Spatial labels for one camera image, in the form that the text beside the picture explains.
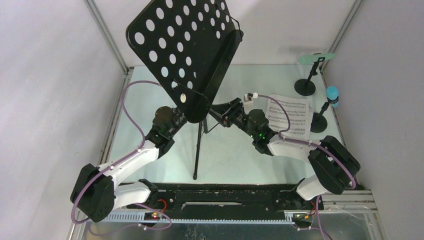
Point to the blue toy microphone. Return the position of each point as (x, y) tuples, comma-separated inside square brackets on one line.
[(332, 94)]

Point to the aluminium table frame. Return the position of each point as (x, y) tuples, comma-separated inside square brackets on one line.
[(188, 46)]

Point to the black music stand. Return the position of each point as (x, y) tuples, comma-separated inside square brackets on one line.
[(188, 46)]

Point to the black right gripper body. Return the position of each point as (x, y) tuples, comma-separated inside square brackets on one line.
[(236, 117)]

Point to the sheet music page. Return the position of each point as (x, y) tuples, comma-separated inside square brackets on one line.
[(291, 115), (311, 114)]

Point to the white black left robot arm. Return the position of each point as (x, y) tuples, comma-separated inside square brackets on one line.
[(100, 189)]

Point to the black microphone stand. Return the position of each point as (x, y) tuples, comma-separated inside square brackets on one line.
[(319, 123), (305, 86)]

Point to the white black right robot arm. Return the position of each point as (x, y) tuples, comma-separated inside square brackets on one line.
[(333, 165)]

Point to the green toy microphone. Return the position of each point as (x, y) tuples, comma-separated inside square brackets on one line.
[(308, 59)]

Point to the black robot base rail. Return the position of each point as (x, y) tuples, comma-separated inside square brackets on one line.
[(231, 202)]

